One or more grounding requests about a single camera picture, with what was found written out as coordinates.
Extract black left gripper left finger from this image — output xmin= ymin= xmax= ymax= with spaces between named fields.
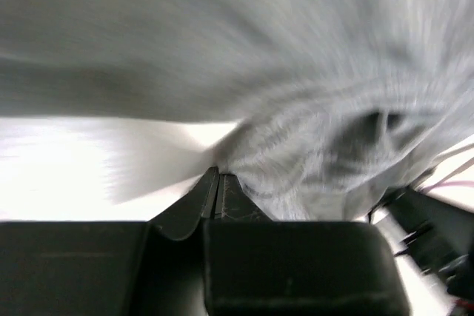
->
xmin=1 ymin=168 xmax=219 ymax=315

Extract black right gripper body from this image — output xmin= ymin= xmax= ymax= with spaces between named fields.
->
xmin=370 ymin=186 xmax=473 ymax=315

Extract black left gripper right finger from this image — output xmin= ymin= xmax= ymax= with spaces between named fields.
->
xmin=203 ymin=175 xmax=411 ymax=315

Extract grey drawstring shorts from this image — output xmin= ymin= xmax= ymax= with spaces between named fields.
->
xmin=1 ymin=0 xmax=473 ymax=220

